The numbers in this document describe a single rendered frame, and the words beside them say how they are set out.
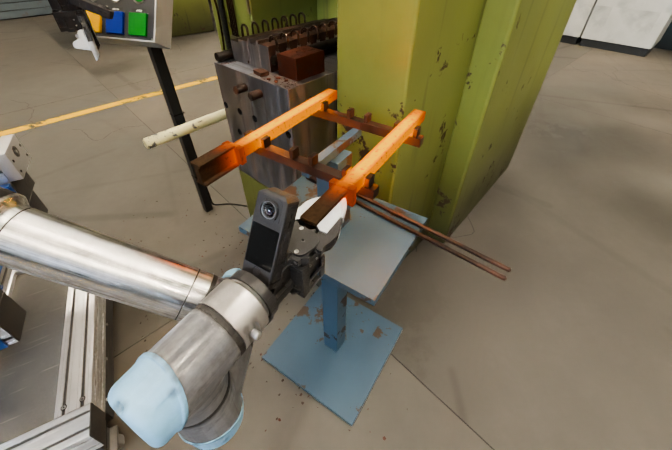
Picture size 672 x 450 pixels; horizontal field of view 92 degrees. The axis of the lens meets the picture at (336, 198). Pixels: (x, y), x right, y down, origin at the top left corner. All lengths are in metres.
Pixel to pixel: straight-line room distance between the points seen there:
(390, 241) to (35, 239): 0.65
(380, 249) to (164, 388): 0.56
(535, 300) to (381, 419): 0.86
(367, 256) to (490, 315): 0.92
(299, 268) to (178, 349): 0.16
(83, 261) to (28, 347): 1.04
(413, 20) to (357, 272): 0.62
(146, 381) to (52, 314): 1.23
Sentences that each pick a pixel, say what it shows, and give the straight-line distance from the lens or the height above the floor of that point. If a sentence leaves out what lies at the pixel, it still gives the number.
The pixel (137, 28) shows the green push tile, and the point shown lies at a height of 1.00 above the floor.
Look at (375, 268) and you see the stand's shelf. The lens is 0.76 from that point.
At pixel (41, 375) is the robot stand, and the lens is 1.45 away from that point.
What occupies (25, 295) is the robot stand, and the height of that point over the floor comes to 0.21.
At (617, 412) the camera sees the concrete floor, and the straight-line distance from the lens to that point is 1.63.
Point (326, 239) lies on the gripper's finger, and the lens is 0.44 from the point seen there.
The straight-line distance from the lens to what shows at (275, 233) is 0.38.
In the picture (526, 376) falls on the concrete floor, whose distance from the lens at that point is 1.53.
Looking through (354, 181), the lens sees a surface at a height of 0.94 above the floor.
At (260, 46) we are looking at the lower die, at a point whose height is 0.99.
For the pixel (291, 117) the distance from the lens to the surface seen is 0.74.
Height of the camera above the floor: 1.26
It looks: 40 degrees down
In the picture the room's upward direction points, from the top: straight up
